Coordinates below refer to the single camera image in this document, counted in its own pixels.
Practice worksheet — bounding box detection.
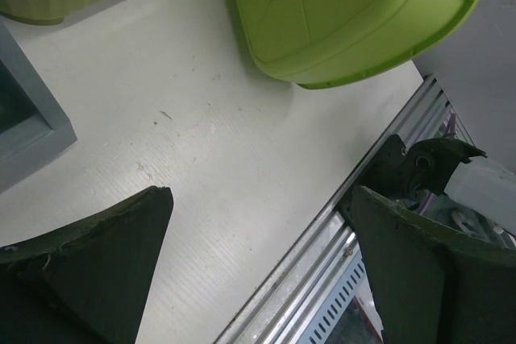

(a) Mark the white slotted cable duct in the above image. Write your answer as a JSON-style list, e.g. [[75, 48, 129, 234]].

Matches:
[[298, 257, 366, 344]]

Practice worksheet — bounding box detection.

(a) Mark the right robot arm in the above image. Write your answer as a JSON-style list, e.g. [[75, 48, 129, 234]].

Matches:
[[362, 135, 515, 234]]

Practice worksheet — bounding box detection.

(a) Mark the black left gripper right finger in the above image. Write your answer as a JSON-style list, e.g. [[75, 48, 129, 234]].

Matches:
[[352, 186, 515, 343]]

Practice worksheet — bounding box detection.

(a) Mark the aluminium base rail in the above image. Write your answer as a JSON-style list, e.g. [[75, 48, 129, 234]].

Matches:
[[216, 75, 454, 343]]

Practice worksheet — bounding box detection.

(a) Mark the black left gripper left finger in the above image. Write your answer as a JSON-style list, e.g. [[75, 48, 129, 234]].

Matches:
[[1, 186, 173, 343]]

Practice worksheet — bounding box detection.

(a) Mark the lime green plastic basin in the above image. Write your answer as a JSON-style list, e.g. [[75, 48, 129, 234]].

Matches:
[[234, 0, 478, 89]]

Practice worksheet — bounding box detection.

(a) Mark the grey plastic crate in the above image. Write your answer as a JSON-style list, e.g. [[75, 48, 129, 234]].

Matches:
[[1, 24, 77, 192]]

